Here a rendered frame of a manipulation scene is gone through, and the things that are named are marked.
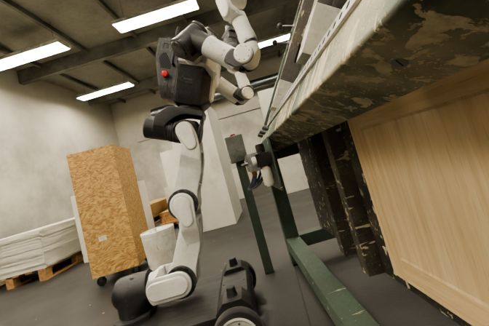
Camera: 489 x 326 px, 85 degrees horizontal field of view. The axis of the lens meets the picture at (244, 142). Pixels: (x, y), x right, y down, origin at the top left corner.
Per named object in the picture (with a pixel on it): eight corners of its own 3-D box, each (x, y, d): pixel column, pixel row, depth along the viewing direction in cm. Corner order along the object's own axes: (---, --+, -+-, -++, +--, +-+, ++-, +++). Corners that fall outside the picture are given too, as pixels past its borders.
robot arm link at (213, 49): (241, 75, 103) (196, 51, 108) (250, 82, 115) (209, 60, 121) (255, 47, 101) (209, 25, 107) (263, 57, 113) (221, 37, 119)
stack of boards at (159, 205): (156, 213, 848) (152, 200, 852) (186, 205, 842) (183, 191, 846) (110, 235, 604) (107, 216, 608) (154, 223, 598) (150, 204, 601)
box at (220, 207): (208, 220, 452) (183, 121, 467) (242, 210, 449) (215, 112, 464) (194, 234, 363) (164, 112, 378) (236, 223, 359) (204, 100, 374)
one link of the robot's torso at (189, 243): (161, 303, 117) (165, 193, 122) (172, 283, 137) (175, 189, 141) (197, 303, 117) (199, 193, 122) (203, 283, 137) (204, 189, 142)
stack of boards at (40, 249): (96, 241, 581) (89, 212, 586) (141, 228, 575) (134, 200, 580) (-27, 299, 336) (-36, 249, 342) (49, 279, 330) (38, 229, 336)
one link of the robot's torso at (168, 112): (140, 136, 127) (145, 100, 129) (148, 139, 140) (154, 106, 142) (197, 144, 127) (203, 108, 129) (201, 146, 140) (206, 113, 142)
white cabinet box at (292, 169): (284, 190, 563) (257, 98, 581) (311, 183, 560) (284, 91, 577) (286, 193, 504) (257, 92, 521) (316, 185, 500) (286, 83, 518)
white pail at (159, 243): (158, 265, 259) (147, 218, 263) (187, 258, 257) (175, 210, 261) (143, 280, 227) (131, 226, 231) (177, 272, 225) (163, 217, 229)
